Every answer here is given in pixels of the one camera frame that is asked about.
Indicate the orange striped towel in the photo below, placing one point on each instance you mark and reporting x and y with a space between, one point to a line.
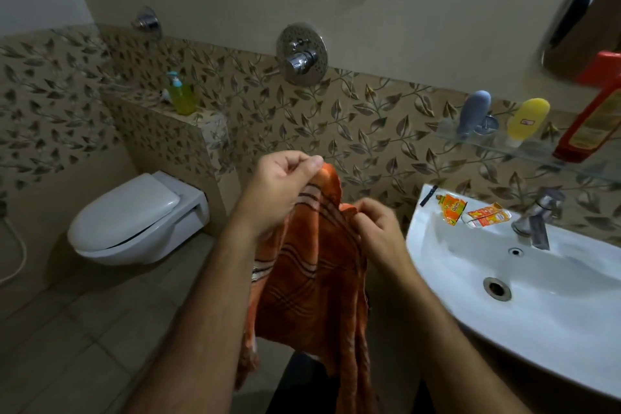
310 282

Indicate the chrome sink faucet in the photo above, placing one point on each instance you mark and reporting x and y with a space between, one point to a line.
536 217

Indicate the round chrome shower valve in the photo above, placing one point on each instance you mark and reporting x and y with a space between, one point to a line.
301 54

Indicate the yellow tube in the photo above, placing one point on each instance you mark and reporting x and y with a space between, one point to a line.
526 120

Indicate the white wall-hung toilet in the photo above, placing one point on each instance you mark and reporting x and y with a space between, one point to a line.
131 222

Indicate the chrome shelf bracket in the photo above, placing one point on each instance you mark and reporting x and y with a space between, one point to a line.
486 124

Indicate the wall mirror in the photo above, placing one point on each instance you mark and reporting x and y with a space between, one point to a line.
587 16

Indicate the person's left forearm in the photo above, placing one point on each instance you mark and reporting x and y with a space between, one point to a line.
203 326

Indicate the glass wall shelf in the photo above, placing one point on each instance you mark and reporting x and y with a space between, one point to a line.
529 151

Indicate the grey tube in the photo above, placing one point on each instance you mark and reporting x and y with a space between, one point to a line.
473 113

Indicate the person's left hand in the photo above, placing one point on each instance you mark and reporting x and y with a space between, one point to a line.
271 190

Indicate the orange sachet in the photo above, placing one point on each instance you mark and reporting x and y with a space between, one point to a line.
452 208

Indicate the person's right thumb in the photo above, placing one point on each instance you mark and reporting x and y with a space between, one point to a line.
365 209

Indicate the yellow liquid soap dispenser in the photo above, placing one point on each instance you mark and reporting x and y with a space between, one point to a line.
181 96

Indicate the red shampoo bottle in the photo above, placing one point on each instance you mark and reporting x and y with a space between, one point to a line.
592 117

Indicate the white ceramic sink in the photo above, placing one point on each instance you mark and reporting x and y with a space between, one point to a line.
524 292

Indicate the person's right forearm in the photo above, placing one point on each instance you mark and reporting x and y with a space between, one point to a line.
446 345

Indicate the small chrome wall valve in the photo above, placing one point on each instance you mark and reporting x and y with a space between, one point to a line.
146 21

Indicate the person's left thumb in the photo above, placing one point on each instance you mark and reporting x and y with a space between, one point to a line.
310 167

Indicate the crumpled orange white packet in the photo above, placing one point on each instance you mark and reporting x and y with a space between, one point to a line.
485 215

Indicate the person's right hand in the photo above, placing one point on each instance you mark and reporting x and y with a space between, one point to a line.
383 234

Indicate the person's dark trousers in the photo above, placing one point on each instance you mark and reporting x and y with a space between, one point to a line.
301 387

